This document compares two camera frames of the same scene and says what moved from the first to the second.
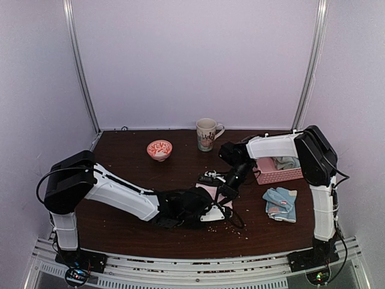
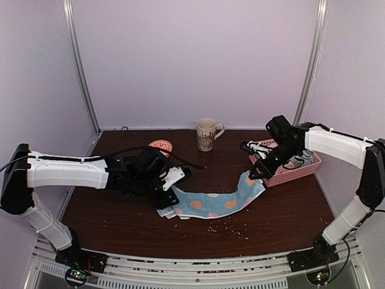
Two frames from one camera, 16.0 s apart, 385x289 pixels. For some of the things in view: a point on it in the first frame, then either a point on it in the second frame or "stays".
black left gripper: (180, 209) -> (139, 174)
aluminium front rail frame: (266, 271) stays
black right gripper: (229, 192) -> (267, 171)
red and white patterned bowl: (159, 149) stays
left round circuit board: (76, 276) stays
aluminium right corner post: (322, 17) stays
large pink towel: (212, 189) -> (289, 165)
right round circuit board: (318, 277) stays
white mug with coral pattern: (208, 130) stays
